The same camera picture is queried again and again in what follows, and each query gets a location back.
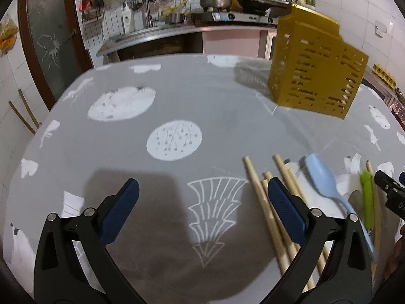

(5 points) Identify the green frog handle knife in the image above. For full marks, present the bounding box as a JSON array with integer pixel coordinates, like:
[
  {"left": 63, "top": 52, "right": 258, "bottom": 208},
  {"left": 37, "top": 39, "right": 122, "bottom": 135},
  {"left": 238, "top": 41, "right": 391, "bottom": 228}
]
[{"left": 360, "top": 169, "right": 374, "bottom": 231}]

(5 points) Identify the wooden chopstick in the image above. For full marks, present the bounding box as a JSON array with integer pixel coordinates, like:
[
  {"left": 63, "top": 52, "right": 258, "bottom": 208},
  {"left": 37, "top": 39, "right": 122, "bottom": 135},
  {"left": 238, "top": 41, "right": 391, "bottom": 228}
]
[
  {"left": 366, "top": 160, "right": 382, "bottom": 279},
  {"left": 273, "top": 154, "right": 329, "bottom": 274},
  {"left": 263, "top": 172, "right": 315, "bottom": 292},
  {"left": 243, "top": 156, "right": 290, "bottom": 275}
]

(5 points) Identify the light blue plastic spoon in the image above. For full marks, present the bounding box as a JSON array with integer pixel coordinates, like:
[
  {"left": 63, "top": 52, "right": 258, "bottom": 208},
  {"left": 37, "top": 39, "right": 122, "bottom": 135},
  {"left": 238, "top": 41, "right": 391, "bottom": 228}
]
[{"left": 305, "top": 154, "right": 378, "bottom": 261}]

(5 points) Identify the person's right hand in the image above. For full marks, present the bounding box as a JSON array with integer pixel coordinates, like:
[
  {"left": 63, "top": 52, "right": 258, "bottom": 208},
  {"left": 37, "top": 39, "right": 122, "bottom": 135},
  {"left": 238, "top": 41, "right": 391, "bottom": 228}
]
[{"left": 382, "top": 224, "right": 405, "bottom": 281}]

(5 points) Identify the yellow egg tray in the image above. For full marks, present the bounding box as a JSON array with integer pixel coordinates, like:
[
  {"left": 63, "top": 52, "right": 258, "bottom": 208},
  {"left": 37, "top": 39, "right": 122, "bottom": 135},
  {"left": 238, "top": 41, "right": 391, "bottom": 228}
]
[{"left": 371, "top": 64, "right": 397, "bottom": 90}]

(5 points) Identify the yellow plastic utensil holder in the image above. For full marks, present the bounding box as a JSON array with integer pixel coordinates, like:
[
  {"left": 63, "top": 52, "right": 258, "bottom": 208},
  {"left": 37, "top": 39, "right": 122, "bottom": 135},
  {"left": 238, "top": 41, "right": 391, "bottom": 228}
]
[{"left": 268, "top": 4, "right": 369, "bottom": 119}]

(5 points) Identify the grey patterned tablecloth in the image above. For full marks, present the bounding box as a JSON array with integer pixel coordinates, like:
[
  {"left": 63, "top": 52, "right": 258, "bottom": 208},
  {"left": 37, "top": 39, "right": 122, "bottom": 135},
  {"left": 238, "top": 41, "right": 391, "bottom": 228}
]
[{"left": 3, "top": 55, "right": 404, "bottom": 303}]

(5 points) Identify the gas stove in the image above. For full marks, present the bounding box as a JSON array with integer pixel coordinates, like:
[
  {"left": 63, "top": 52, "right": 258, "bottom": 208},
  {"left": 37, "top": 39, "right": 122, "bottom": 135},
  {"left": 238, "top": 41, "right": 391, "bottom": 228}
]
[{"left": 191, "top": 10, "right": 278, "bottom": 26}]

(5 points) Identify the black wok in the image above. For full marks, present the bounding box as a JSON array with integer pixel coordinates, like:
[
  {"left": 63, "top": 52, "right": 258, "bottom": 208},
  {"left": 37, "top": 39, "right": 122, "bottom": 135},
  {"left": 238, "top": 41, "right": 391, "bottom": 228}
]
[{"left": 237, "top": 0, "right": 273, "bottom": 15}]

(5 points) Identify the dark wooden door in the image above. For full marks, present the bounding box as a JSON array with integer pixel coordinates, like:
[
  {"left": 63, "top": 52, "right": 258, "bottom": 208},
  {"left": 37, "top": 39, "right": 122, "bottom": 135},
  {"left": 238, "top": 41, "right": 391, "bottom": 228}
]
[{"left": 17, "top": 0, "right": 93, "bottom": 110}]

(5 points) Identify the white soap bottle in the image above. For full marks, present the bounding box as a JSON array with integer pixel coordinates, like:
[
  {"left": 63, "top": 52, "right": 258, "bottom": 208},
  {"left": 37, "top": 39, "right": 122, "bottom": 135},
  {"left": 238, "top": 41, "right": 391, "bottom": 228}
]
[{"left": 121, "top": 3, "right": 135, "bottom": 34}]

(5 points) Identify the steel sink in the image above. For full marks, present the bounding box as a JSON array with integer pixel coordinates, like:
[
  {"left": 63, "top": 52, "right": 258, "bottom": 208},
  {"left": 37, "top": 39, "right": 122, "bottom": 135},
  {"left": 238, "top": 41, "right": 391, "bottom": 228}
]
[{"left": 109, "top": 26, "right": 192, "bottom": 43}]

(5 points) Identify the white wall switch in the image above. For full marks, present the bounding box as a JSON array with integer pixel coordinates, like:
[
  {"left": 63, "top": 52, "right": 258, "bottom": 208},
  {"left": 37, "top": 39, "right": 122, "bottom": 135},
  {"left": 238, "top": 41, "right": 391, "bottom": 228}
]
[{"left": 374, "top": 19, "right": 387, "bottom": 38}]

